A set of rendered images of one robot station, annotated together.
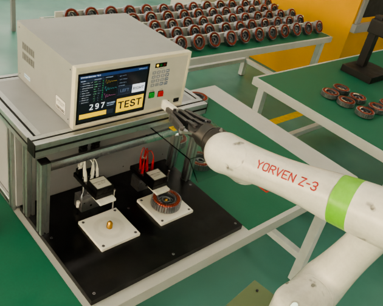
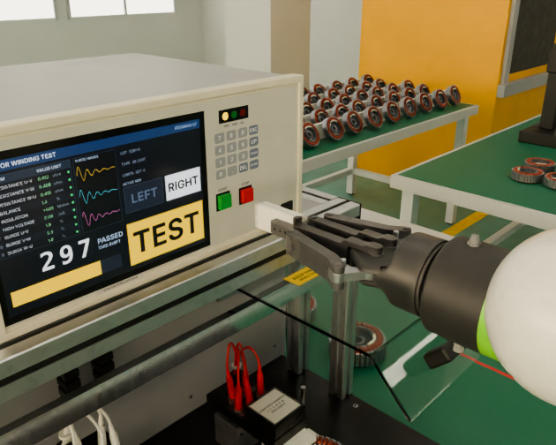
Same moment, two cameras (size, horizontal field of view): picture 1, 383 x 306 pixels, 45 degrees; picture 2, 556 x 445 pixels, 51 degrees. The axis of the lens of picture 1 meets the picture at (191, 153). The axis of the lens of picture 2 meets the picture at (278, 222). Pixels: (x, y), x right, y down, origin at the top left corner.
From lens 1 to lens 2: 0.85 m
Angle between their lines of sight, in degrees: 10
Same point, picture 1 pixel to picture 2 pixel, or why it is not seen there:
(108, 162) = (152, 396)
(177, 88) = (284, 177)
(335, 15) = (469, 79)
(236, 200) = (471, 422)
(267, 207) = (550, 424)
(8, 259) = not seen: outside the picture
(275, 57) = (394, 161)
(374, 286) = not seen: outside the picture
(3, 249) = not seen: outside the picture
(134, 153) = (210, 361)
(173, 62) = (264, 105)
